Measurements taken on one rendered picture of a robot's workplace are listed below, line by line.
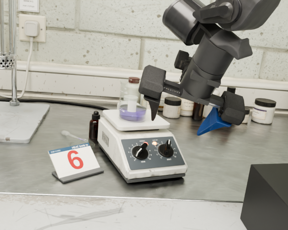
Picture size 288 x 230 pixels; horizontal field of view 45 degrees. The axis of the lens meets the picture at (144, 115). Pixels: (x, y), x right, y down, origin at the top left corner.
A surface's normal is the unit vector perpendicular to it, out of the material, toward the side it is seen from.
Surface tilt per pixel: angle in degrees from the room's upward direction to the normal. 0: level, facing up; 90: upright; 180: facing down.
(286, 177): 5
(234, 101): 31
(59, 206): 0
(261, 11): 122
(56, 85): 90
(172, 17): 91
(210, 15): 94
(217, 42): 63
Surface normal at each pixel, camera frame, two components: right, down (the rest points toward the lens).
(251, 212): -0.99, -0.07
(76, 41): 0.09, 0.29
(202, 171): 0.10, -0.95
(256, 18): 0.57, 0.73
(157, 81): 0.29, -0.67
